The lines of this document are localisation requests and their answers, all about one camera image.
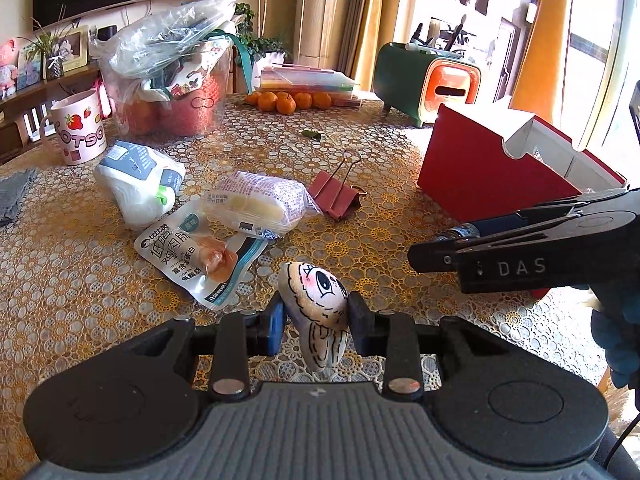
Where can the pink strawberry mug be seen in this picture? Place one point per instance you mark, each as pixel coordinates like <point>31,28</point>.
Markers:
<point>74,128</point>

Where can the grey folded cloth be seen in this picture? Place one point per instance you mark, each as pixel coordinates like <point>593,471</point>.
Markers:
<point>12,191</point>

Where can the white chicken snack packet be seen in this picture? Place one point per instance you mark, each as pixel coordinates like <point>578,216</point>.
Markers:
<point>183,247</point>

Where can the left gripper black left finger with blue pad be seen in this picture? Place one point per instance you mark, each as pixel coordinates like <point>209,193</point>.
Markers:
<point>236,338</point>

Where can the white washing machine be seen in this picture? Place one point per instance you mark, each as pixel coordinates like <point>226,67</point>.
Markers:
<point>496,63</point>

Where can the orange mandarin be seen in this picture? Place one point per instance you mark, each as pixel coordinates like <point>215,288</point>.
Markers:
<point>321,100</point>
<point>267,101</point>
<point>303,100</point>
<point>285,105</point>

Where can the cartoon face plush pouch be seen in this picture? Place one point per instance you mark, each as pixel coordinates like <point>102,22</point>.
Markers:
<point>316,302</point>

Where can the yellow giraffe figure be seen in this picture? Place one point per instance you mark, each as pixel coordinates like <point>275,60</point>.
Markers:
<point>538,88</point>

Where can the yellow curtain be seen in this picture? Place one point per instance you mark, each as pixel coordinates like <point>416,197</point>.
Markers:
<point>368,24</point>

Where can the wooden tv cabinet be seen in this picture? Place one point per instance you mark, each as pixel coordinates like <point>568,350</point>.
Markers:
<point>21,113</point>

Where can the purple white bread packet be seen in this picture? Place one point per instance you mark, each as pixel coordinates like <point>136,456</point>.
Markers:
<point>257,205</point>

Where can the red white cardboard box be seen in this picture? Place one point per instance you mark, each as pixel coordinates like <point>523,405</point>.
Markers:
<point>483,162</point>

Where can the black speaker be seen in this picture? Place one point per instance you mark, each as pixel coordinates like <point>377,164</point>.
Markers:
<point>106,33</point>

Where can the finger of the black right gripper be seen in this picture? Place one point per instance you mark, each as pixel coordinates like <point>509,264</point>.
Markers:
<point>435,257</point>
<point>541,212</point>

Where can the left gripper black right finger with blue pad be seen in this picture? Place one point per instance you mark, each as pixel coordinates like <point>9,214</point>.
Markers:
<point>400,341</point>

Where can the clear plastic bag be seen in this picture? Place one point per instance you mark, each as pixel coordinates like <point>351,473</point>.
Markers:
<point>153,42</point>

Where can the photo frame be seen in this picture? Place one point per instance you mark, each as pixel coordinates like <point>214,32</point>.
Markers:
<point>71,48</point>

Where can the pink plush toy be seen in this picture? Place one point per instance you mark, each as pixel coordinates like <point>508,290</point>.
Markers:
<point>8,69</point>

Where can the white blue tissue pack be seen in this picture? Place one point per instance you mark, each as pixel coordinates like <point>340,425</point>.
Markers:
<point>143,182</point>

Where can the white pot green plant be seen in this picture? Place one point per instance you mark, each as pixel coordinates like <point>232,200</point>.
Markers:
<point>250,43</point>

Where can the red binder clip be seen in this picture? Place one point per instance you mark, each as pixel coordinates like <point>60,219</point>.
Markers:
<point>333,195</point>

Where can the dark crinkly snack packet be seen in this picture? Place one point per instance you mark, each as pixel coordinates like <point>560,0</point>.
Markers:
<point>459,232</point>

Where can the small potted grass plant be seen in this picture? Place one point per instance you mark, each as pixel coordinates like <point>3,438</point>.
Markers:
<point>52,46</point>

